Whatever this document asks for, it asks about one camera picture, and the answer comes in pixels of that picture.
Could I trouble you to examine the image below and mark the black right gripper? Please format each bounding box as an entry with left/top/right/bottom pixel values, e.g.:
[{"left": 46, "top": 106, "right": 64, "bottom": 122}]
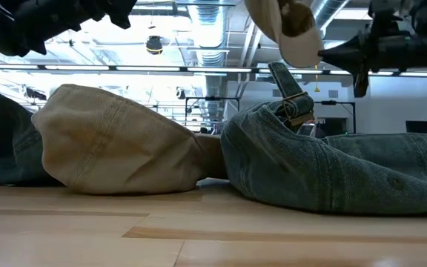
[{"left": 317, "top": 0, "right": 411, "bottom": 98}]

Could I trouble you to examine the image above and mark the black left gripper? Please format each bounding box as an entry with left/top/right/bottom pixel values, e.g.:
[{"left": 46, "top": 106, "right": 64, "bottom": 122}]
[{"left": 0, "top": 0, "right": 139, "bottom": 59}]

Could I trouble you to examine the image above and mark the beige baseball cap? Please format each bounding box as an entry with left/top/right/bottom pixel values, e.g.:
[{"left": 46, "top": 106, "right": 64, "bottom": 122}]
[
  {"left": 243, "top": 0, "right": 325, "bottom": 69},
  {"left": 30, "top": 83, "right": 229, "bottom": 196}
]

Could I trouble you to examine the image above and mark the dark green baseball cap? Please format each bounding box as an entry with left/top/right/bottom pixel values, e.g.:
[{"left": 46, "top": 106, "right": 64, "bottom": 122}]
[
  {"left": 219, "top": 62, "right": 427, "bottom": 217},
  {"left": 0, "top": 84, "right": 64, "bottom": 186}
]

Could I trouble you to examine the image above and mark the black monitor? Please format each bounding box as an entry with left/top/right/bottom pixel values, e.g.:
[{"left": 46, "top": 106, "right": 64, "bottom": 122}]
[{"left": 406, "top": 120, "right": 427, "bottom": 134}]

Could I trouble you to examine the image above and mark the long ceiling light strip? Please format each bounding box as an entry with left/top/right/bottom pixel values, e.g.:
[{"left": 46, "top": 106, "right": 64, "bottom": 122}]
[{"left": 0, "top": 63, "right": 427, "bottom": 78}]

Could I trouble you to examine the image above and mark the black ceiling dome camera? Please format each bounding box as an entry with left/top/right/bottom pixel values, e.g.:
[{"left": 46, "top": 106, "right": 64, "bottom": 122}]
[{"left": 145, "top": 35, "right": 165, "bottom": 56}]

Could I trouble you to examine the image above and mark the black rig frame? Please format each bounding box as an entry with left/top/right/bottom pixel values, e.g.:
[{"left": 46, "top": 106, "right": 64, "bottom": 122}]
[
  {"left": 185, "top": 96, "right": 241, "bottom": 131},
  {"left": 315, "top": 99, "right": 357, "bottom": 134}
]

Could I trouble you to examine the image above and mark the silver ventilation duct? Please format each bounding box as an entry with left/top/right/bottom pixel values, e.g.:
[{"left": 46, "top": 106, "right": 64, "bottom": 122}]
[{"left": 193, "top": 3, "right": 231, "bottom": 125}]

